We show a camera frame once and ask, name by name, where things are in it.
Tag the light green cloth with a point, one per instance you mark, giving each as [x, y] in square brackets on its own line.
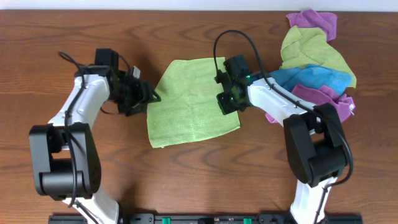
[188, 110]

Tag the purple cloth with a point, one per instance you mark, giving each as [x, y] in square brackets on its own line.
[343, 103]
[309, 18]

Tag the blue cloth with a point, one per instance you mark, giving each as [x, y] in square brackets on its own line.
[312, 76]

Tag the purple cloth far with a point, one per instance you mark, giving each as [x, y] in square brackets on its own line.
[309, 18]

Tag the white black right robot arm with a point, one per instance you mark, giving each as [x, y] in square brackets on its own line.
[314, 139]

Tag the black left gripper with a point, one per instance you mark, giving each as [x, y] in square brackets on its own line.
[144, 94]

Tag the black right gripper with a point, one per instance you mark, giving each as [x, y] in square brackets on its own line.
[226, 108]

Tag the purple cloth near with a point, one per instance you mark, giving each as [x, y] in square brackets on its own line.
[343, 103]

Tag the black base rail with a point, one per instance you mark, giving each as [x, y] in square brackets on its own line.
[263, 218]

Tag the olive green cloth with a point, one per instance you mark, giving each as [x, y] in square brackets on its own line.
[303, 46]

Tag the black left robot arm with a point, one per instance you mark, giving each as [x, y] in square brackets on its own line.
[65, 163]

